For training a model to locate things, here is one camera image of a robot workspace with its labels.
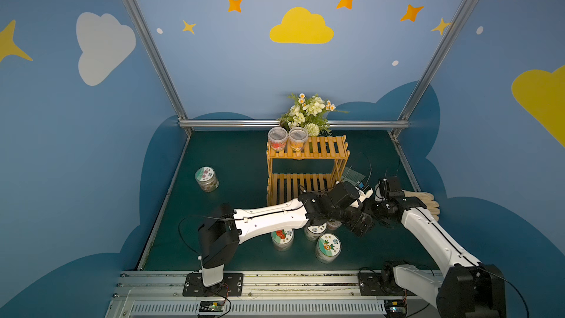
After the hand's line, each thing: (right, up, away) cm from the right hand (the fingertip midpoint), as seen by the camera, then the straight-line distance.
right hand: (368, 206), depth 87 cm
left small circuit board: (-58, -29, -15) cm, 67 cm away
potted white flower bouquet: (-24, +37, -1) cm, 44 cm away
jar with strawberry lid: (-34, -9, -10) cm, 37 cm away
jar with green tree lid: (-23, -7, -8) cm, 26 cm away
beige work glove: (+30, +1, +9) cm, 31 cm away
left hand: (-7, +2, -15) cm, 17 cm away
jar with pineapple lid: (-18, -11, -12) cm, 25 cm away
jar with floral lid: (-67, +10, +6) cm, 68 cm away
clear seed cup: (-15, -6, -5) cm, 17 cm away
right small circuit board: (+4, -31, -14) cm, 34 cm away
